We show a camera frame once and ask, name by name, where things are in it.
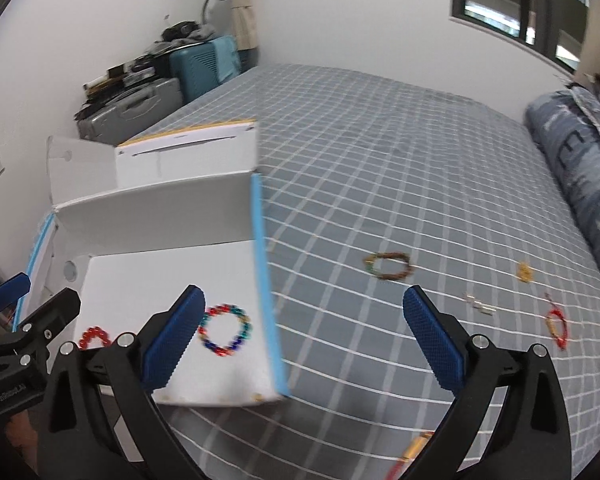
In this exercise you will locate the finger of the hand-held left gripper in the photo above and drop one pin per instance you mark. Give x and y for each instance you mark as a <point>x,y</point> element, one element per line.
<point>50,315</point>
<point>10,292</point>

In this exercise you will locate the grey suitcase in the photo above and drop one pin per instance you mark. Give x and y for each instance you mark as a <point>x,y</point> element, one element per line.
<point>130,110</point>

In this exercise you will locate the pile of dark clothes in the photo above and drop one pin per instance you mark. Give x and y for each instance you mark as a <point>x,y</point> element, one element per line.
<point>185,32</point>

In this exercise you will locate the white cardboard box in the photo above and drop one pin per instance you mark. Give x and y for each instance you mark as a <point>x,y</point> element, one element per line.
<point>145,280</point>

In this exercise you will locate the stack of books and boxes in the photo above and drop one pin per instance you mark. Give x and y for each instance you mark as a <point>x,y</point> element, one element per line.
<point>130,70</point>

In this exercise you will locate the teal suitcase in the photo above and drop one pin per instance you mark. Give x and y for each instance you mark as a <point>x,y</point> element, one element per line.
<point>205,65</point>

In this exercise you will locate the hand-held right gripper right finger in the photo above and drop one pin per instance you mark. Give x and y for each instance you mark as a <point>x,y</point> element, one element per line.
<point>435,340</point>

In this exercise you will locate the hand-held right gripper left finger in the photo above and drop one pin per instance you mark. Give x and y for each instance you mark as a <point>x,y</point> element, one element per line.
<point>172,345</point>

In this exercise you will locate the person's left forearm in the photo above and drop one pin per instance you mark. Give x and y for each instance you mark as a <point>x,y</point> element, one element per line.
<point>22,435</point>

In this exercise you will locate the orange yellow jewelry piece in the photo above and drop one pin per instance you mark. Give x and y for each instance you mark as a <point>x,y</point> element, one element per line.
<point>416,447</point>

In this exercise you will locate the grey checked bed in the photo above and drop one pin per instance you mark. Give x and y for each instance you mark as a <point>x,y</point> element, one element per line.
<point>380,160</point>

